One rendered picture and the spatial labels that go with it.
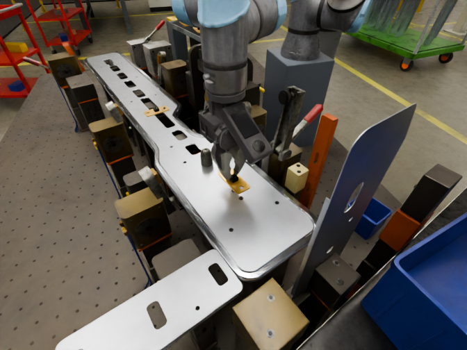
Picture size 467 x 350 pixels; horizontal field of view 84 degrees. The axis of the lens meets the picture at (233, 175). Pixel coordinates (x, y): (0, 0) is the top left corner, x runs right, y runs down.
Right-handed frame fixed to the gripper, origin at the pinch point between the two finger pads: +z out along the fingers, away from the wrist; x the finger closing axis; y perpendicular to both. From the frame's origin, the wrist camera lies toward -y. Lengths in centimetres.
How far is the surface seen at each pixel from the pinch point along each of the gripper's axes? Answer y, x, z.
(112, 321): -12.2, 32.7, 5.3
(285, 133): -1.2, -13.9, -6.4
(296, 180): -9.3, -10.9, 0.7
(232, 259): -14.4, 10.5, 5.6
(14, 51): 329, 47, 48
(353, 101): 113, -252, 105
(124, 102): 60, 7, 5
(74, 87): 76, 20, 2
